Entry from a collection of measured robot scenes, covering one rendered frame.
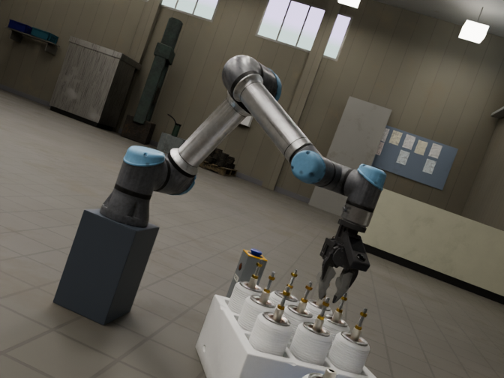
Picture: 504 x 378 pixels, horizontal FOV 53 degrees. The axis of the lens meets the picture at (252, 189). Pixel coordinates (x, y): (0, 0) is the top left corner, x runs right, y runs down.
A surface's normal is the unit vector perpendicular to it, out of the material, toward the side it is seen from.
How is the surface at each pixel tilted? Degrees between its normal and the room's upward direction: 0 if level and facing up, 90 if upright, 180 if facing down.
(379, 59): 90
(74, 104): 90
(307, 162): 90
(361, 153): 83
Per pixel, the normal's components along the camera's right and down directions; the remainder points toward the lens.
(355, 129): -0.16, -0.11
